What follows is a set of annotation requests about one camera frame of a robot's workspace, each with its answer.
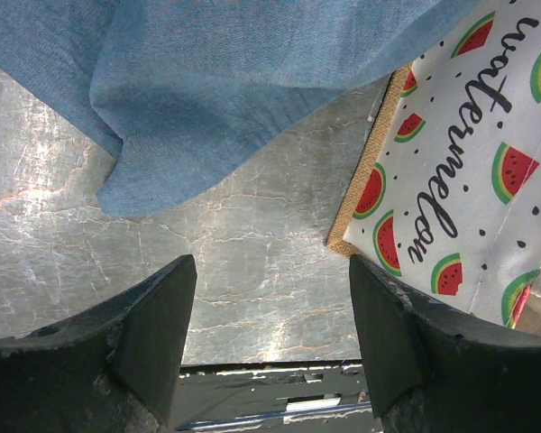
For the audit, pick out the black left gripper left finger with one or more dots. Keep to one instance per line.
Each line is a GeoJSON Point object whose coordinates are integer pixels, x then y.
{"type": "Point", "coordinates": [106, 368]}

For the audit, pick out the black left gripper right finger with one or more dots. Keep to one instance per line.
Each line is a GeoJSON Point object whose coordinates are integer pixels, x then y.
{"type": "Point", "coordinates": [432, 368]}

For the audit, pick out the blue denim cloth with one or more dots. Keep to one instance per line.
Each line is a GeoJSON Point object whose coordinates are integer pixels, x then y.
{"type": "Point", "coordinates": [182, 93]}

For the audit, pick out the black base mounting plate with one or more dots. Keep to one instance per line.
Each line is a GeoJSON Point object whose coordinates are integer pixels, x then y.
{"type": "Point", "coordinates": [308, 396]}

